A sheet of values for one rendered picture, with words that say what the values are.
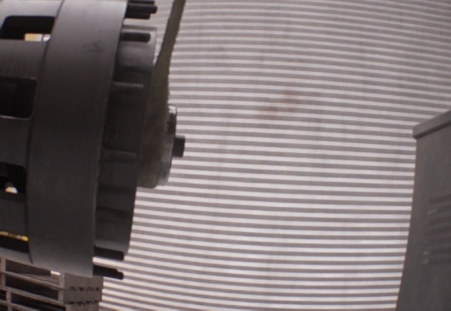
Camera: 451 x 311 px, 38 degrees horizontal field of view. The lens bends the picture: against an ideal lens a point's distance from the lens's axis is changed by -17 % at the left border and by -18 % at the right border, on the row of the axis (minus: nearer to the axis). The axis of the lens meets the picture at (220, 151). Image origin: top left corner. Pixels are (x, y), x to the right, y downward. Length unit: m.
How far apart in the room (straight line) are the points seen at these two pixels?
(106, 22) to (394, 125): 5.54
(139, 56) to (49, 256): 0.36
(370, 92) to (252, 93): 1.12
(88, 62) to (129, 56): 0.10
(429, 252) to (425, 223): 0.05
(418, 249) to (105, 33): 0.59
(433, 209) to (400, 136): 5.70
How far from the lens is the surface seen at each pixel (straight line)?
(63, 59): 1.09
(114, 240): 1.21
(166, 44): 1.28
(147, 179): 1.28
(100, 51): 1.10
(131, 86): 1.08
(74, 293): 4.94
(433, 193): 0.86
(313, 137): 6.63
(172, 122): 1.27
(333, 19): 6.92
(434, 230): 0.84
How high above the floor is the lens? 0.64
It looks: 9 degrees up
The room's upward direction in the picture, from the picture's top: 6 degrees clockwise
